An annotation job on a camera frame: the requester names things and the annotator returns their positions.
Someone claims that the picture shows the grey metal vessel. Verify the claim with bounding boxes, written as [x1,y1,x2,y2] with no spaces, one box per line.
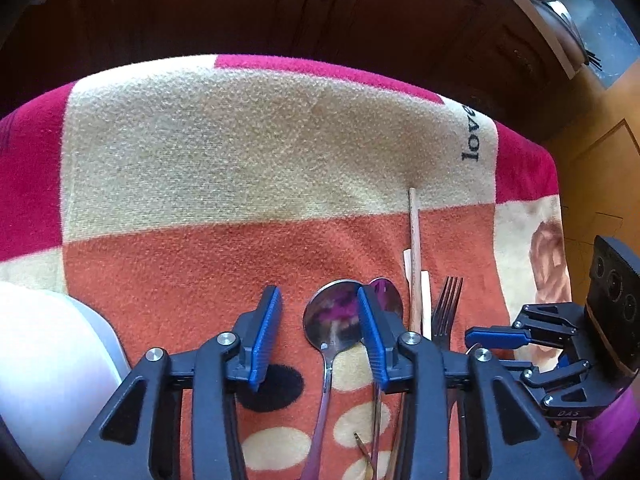
[532,0,603,68]

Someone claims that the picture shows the white plastic tub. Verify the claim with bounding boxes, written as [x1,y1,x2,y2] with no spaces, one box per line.
[0,280,132,480]

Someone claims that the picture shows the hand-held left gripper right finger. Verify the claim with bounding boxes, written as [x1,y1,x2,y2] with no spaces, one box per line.
[356,285,583,480]

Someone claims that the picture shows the large steel spoon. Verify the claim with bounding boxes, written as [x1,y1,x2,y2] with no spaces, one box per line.
[299,280,371,480]

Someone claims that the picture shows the person's purple clothing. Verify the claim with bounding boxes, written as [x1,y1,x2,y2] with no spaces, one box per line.
[582,387,640,480]

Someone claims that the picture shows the pale wooden chopstick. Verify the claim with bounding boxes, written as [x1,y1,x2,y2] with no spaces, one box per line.
[421,271,433,340]

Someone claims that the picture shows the steel fork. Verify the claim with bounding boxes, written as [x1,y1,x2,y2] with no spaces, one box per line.
[430,275,464,353]

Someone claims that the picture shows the thin gripper wires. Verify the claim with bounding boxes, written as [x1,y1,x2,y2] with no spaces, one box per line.
[557,417,598,468]

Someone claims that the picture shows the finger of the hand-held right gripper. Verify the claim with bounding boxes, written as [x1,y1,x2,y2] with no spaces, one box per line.
[465,302,583,351]
[519,356,608,418]

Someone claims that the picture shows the dark wooden base cabinet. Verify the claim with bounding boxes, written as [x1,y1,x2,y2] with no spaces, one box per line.
[0,0,576,136]

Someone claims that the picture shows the thin wooden chopstick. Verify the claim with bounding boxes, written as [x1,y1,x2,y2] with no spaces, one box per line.
[352,431,376,480]

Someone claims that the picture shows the kitchen countertop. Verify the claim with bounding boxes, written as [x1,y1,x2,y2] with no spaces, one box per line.
[475,0,593,81]

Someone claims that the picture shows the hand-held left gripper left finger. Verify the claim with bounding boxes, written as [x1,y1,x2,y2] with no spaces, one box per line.
[60,286,283,480]

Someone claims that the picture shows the small steel spoon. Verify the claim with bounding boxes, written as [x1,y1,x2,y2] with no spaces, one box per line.
[367,277,404,480]

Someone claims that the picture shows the printed fleece blanket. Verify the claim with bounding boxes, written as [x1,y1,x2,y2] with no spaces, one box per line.
[0,54,573,480]

